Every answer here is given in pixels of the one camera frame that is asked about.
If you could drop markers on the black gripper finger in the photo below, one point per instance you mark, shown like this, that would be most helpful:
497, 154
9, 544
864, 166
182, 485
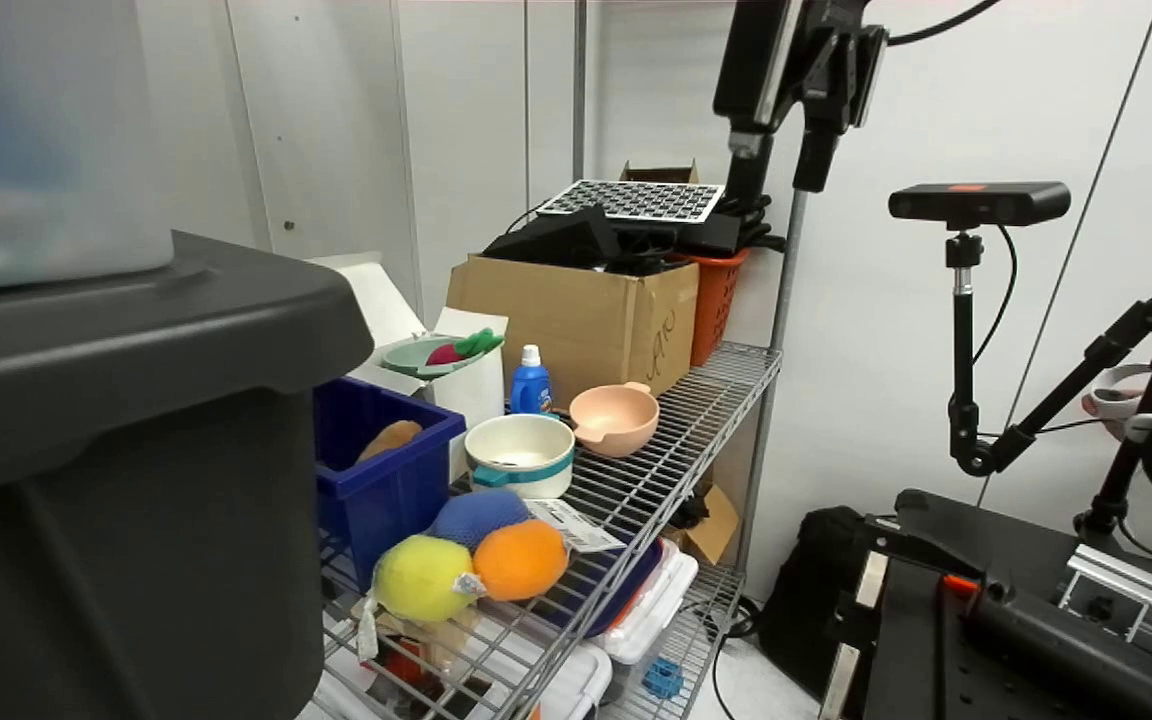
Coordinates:
747, 83
842, 83

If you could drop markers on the beetroot plushy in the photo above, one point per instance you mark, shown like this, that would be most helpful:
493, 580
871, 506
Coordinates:
441, 353

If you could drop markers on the pink bowl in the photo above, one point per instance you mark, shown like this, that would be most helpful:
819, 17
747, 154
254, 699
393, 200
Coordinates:
618, 423

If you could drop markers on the white bowl teal band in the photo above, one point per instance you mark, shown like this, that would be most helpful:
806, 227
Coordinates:
521, 472

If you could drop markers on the person hand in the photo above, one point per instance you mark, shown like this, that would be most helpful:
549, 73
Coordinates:
1138, 400

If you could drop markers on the metal shelf pole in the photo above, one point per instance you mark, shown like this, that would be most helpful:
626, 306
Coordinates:
769, 373
581, 83

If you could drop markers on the grey keyboard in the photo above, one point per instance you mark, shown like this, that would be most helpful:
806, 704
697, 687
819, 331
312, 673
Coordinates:
628, 200

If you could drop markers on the orange bin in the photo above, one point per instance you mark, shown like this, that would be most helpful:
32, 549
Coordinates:
716, 306

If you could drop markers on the black bundle under keyboard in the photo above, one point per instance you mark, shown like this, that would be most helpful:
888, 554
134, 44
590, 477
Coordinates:
561, 243

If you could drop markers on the brown cardboard box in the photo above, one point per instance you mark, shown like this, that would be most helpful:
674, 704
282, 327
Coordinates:
579, 327

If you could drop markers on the blue detergent bottle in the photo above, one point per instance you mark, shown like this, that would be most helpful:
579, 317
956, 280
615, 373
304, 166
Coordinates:
531, 385

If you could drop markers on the white cardboard box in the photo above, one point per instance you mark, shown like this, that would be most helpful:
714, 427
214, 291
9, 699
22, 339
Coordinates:
476, 385

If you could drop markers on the green round plate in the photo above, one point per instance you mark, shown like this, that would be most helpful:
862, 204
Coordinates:
402, 359

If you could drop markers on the cardboard scrap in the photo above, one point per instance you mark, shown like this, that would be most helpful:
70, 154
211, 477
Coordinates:
710, 527

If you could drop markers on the white barcode tag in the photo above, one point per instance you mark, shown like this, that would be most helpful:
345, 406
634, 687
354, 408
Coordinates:
579, 527

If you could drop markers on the brown item in bin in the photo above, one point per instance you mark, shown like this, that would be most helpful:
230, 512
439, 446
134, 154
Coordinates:
389, 441

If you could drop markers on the black bag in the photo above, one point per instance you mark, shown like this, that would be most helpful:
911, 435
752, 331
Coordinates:
808, 586

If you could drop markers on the blue plush ball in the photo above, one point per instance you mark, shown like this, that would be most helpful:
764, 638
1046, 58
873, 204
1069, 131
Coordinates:
476, 512

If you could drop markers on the white plastic case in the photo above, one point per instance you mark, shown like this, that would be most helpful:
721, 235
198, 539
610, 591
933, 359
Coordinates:
648, 603

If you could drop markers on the orange plush ball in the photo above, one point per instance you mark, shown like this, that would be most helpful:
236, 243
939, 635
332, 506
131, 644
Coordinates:
521, 560

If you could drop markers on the blue plastic bin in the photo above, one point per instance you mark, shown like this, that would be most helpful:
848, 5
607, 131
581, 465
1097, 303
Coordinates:
397, 500

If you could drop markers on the aluminium extrusion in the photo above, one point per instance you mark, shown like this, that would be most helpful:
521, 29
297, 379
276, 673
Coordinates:
1138, 586

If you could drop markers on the yellow plush ball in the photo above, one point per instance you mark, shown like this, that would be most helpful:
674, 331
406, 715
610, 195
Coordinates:
422, 580

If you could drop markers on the small blue item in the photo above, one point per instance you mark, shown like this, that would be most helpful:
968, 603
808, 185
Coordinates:
661, 677

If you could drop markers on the black perforated board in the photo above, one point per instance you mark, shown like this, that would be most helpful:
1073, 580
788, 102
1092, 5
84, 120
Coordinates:
1002, 664

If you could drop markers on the white box orange mark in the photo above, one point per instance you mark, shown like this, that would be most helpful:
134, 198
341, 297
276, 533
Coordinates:
570, 687

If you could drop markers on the red toy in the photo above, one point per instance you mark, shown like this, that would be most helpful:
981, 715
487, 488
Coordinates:
402, 662

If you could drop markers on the clear storage bin dark lid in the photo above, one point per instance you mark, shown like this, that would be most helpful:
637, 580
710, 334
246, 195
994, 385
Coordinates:
41, 133

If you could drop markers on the dark grey storage tote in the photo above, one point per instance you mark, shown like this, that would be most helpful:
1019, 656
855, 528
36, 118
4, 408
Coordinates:
110, 533

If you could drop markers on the black stereo camera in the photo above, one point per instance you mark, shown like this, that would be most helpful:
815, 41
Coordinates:
976, 200

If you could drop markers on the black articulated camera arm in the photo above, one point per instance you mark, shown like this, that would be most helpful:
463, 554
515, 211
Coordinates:
962, 347

